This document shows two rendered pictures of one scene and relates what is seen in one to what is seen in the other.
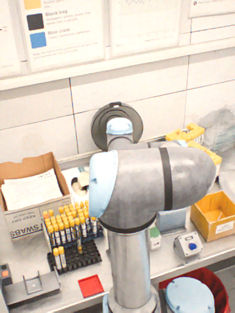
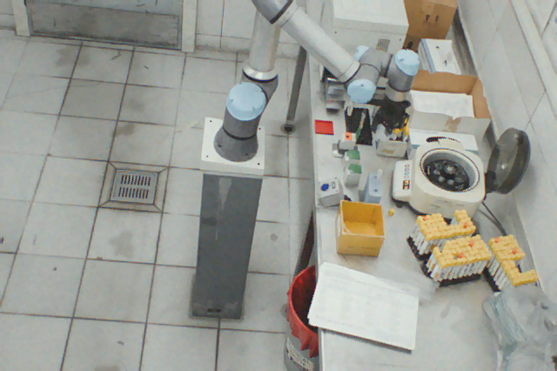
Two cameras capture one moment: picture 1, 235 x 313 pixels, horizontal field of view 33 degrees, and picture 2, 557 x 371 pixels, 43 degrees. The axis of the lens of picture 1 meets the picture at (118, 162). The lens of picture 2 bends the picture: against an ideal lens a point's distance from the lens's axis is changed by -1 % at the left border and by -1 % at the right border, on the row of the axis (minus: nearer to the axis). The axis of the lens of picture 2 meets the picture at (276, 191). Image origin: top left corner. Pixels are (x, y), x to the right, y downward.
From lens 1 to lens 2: 2.19 m
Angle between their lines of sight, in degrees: 70
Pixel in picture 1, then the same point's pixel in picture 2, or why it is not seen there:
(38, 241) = not seen: hidden behind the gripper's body
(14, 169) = (479, 97)
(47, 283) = (332, 97)
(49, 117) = (524, 97)
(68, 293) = (324, 114)
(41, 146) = (506, 115)
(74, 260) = (352, 121)
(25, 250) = not seen: hidden behind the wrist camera
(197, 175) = not seen: outside the picture
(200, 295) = (243, 99)
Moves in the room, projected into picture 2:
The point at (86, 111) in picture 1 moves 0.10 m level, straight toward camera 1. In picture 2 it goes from (533, 131) to (504, 123)
